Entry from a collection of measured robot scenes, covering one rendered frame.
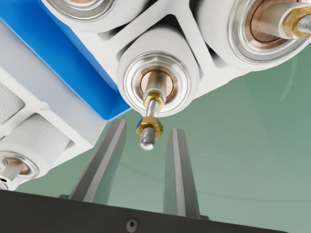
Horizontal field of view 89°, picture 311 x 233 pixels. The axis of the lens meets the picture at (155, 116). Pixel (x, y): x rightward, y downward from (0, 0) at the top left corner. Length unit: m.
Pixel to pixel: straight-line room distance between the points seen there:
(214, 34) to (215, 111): 0.36
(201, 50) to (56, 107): 0.28
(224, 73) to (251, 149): 0.44
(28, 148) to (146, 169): 0.47
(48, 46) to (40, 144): 0.20
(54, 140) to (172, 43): 0.29
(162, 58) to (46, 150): 0.28
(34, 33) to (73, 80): 0.11
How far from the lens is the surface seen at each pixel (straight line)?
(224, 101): 0.50
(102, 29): 0.18
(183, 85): 0.18
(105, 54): 0.26
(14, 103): 0.40
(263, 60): 0.19
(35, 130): 0.37
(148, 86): 0.16
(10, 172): 0.37
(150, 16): 0.24
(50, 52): 0.41
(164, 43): 0.17
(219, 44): 0.18
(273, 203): 1.01
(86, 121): 0.40
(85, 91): 0.40
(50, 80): 0.40
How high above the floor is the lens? 0.41
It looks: 55 degrees down
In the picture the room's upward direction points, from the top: 173 degrees counter-clockwise
